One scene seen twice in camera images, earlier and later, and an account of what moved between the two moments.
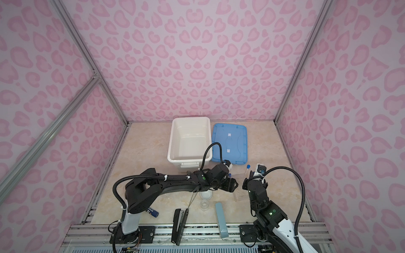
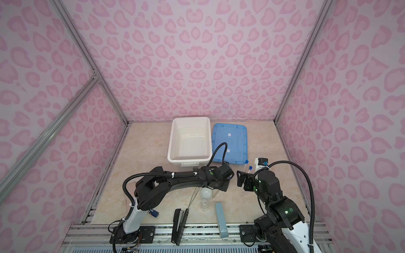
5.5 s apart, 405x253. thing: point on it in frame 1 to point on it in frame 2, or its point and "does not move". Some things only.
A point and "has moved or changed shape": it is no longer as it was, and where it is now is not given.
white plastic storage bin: x=189 y=139 does not move
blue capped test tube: x=248 y=167 has moved or changed shape
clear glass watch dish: x=206 y=195 does not move
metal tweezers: x=190 y=202 does not move
